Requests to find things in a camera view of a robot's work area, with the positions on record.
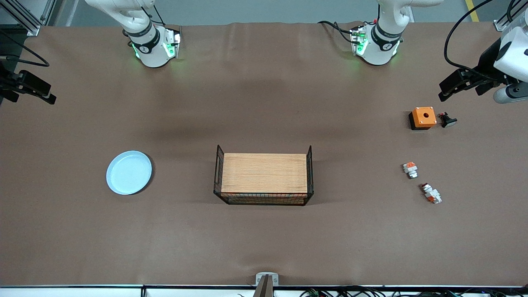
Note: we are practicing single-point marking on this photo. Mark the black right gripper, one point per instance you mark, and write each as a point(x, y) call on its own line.
point(5, 81)

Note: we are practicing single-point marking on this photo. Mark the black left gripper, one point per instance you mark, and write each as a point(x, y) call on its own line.
point(486, 64)

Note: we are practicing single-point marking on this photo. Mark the red white push button unit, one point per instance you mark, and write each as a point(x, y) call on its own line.
point(431, 194)

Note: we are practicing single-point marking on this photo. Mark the light blue round plate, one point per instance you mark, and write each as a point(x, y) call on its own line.
point(129, 172)

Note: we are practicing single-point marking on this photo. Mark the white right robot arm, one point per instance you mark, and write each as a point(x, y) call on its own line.
point(150, 45)

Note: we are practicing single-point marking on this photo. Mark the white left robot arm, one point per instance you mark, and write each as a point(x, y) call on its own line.
point(381, 45)

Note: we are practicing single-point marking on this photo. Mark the black push button cap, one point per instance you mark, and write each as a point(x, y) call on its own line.
point(447, 120)

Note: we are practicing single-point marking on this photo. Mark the small white orange contact block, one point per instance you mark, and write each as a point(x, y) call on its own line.
point(410, 169)

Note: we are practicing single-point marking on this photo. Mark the brown table cover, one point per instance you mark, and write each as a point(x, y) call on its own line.
point(165, 231)

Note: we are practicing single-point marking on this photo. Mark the wooden board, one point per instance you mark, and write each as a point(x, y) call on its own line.
point(264, 173)

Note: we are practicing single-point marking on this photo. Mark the orange button enclosure box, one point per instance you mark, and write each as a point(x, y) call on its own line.
point(424, 117)

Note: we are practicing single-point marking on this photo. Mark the aluminium frame profile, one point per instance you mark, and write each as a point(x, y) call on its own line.
point(504, 20)
point(29, 18)

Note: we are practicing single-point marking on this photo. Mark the white table edge rail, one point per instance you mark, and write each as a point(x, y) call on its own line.
point(82, 291)

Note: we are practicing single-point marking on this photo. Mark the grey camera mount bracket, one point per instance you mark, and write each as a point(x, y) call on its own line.
point(267, 281)

